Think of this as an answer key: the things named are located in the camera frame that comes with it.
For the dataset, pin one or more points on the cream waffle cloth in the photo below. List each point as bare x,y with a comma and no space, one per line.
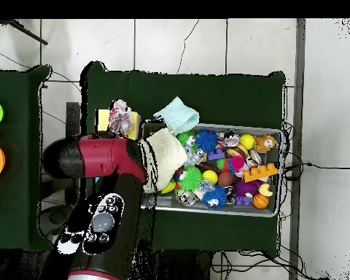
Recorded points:
169,151

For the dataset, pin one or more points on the mint green waffle cloth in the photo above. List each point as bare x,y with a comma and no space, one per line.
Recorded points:
178,116

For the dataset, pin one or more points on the pale floral cloth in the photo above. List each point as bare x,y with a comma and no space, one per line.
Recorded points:
121,116

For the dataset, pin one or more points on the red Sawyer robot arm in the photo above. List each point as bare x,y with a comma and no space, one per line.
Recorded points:
105,157

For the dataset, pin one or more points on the shallow clear mesh bin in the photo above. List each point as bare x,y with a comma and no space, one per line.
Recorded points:
175,204

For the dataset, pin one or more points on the wooden box with three holes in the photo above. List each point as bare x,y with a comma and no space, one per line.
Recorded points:
103,121

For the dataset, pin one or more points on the green spiky rubber ball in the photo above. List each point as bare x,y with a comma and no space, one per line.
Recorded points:
190,178

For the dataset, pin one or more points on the blue spiky rubber ball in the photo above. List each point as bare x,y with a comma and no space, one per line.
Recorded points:
206,140

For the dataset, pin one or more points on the yellow tennis ball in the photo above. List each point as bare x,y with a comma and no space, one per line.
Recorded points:
210,176

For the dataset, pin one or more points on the small brown football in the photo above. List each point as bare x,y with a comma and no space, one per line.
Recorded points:
225,178

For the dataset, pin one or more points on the blue spiky ball with eyes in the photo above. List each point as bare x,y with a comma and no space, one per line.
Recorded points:
214,197

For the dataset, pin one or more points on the dark green table cloth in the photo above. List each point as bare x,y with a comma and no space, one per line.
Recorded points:
221,96
17,175

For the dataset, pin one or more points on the purple fuzzy toy figure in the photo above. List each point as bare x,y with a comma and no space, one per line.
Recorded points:
245,191

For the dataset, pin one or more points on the orange plastic toy block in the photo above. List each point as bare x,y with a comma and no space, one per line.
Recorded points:
259,172

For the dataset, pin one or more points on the brown plush monkey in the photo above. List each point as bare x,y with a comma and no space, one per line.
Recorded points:
265,143

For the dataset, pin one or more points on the small orange basketball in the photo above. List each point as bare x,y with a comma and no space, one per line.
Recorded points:
260,201

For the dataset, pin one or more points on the black upright panel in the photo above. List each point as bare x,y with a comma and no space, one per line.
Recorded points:
73,116

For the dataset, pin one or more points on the grey rounded object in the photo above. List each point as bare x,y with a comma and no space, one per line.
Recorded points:
48,217

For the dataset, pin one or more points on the dark thin rod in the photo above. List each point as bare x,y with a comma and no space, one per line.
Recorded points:
26,32

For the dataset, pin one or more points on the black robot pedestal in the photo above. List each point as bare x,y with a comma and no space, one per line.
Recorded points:
192,268

